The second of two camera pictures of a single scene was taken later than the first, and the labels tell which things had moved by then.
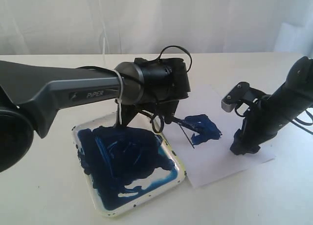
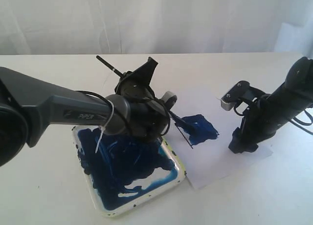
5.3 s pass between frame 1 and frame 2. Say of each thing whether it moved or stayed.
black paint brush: moved
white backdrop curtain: stayed
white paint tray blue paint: stayed
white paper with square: stayed
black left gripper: moved
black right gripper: stayed
